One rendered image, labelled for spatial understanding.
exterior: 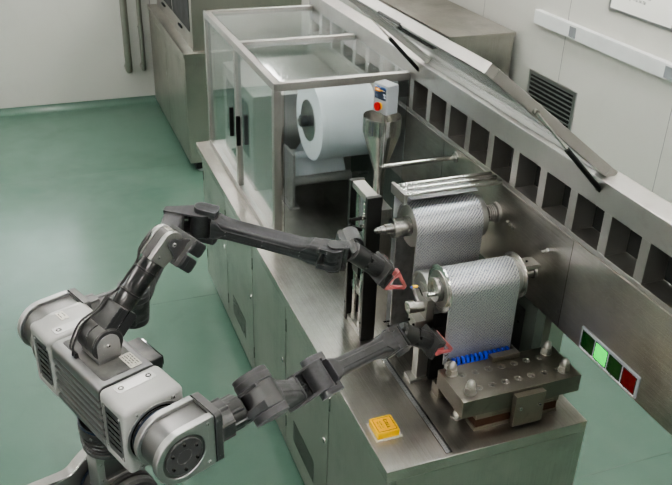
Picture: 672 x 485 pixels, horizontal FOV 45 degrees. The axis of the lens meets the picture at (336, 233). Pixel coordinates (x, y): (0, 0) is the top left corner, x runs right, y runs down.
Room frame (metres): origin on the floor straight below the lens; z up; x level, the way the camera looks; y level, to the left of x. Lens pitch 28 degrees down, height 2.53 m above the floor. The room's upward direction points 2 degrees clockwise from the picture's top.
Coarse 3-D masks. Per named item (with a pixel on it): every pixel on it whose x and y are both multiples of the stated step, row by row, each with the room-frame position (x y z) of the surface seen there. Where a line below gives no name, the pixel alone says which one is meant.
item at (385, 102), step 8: (384, 80) 2.60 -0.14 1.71; (376, 88) 2.58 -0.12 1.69; (384, 88) 2.55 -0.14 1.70; (392, 88) 2.55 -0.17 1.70; (376, 96) 2.58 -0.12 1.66; (384, 96) 2.55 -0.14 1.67; (392, 96) 2.55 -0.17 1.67; (376, 104) 2.55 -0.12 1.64; (384, 104) 2.55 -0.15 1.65; (392, 104) 2.55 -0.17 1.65; (384, 112) 2.54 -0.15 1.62; (392, 112) 2.55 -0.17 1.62
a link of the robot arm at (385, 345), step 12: (384, 336) 1.84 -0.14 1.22; (396, 336) 1.88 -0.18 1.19; (360, 348) 1.74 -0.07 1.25; (372, 348) 1.77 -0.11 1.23; (384, 348) 1.80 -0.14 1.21; (396, 348) 1.83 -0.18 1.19; (312, 360) 1.60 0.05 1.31; (324, 360) 1.63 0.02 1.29; (336, 360) 1.64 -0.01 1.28; (348, 360) 1.67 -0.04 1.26; (360, 360) 1.70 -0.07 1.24; (372, 360) 1.76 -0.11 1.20; (336, 372) 1.61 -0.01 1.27; (348, 372) 1.66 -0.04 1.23; (336, 384) 1.59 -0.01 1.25; (324, 396) 1.54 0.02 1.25
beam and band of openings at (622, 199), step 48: (336, 0) 4.03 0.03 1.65; (384, 48) 3.32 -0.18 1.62; (432, 96) 2.91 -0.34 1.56; (480, 144) 2.64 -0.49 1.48; (528, 144) 2.30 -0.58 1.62; (528, 192) 2.31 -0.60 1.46; (576, 192) 2.06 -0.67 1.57; (624, 192) 1.90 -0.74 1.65; (576, 240) 2.03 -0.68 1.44; (624, 240) 1.94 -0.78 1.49
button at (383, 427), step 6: (372, 420) 1.83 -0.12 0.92; (378, 420) 1.83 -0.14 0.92; (384, 420) 1.83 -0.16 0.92; (390, 420) 1.84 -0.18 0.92; (372, 426) 1.81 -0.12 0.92; (378, 426) 1.81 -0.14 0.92; (384, 426) 1.81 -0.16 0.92; (390, 426) 1.81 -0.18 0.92; (396, 426) 1.81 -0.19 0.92; (378, 432) 1.78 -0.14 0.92; (384, 432) 1.78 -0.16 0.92; (390, 432) 1.79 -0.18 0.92; (396, 432) 1.80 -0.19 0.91; (378, 438) 1.78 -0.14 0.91; (384, 438) 1.78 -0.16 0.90
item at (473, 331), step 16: (512, 304) 2.08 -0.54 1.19; (448, 320) 2.00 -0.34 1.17; (464, 320) 2.02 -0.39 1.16; (480, 320) 2.04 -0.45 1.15; (496, 320) 2.06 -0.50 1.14; (512, 320) 2.08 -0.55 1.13; (448, 336) 2.00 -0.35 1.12; (464, 336) 2.02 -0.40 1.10; (480, 336) 2.04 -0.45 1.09; (496, 336) 2.06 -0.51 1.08; (464, 352) 2.02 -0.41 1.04
